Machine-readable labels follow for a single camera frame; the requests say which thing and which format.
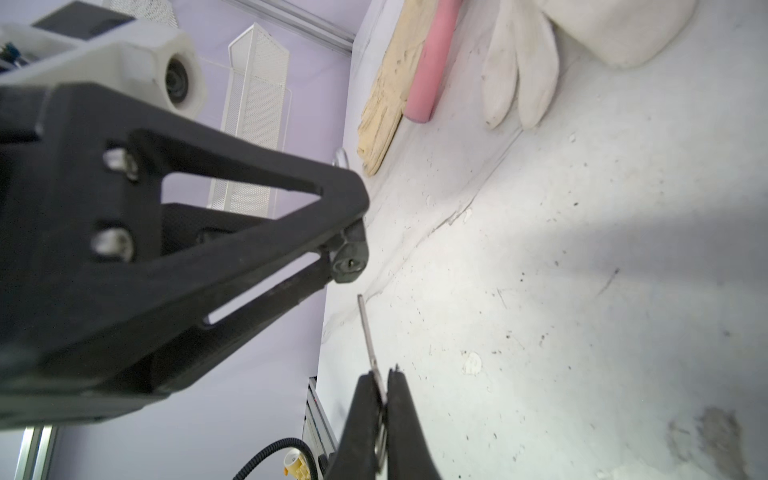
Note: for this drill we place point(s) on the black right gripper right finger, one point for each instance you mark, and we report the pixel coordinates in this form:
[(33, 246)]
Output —
[(408, 455)]

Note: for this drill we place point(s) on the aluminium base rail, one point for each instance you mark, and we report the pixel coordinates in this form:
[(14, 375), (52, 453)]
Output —
[(317, 432)]

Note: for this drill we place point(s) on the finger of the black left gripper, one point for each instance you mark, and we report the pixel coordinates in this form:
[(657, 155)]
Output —
[(200, 348)]

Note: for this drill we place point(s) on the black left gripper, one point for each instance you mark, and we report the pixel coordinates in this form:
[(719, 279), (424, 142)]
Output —
[(100, 279)]

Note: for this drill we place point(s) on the purple trowel pink handle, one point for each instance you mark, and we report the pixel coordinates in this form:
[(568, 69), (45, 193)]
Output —
[(423, 93)]

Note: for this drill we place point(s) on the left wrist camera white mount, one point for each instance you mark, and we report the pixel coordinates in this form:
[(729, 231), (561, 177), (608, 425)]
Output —
[(83, 42)]

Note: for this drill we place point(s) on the black padlock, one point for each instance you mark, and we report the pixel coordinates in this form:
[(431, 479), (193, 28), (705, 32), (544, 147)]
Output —
[(345, 255)]

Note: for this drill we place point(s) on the small key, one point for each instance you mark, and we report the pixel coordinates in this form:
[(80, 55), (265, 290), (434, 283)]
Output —
[(380, 442)]

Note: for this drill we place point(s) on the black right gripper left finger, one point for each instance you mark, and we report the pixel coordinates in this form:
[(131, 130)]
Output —
[(355, 458)]

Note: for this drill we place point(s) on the white mesh two-tier shelf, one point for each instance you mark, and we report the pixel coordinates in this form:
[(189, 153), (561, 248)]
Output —
[(245, 70)]

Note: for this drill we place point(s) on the white knit glove yellow cuff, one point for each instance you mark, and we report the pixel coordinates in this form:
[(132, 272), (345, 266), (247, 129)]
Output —
[(533, 43)]

